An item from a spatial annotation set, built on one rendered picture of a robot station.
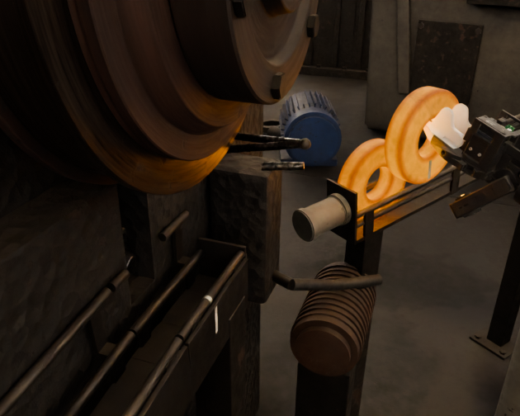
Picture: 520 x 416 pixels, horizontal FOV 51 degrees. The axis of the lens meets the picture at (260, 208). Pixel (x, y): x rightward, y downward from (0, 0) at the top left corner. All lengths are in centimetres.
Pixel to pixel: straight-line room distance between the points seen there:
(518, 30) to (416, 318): 175
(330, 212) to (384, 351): 85
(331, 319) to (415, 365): 77
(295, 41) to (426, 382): 125
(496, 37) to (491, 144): 234
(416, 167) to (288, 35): 41
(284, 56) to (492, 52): 266
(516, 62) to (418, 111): 230
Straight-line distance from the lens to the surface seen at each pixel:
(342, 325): 96
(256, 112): 104
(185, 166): 55
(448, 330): 186
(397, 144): 87
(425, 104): 89
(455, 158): 86
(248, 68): 44
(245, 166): 83
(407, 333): 181
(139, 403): 58
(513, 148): 83
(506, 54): 316
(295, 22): 59
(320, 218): 94
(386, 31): 332
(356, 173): 97
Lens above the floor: 112
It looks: 27 degrees down
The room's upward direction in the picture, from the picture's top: 1 degrees clockwise
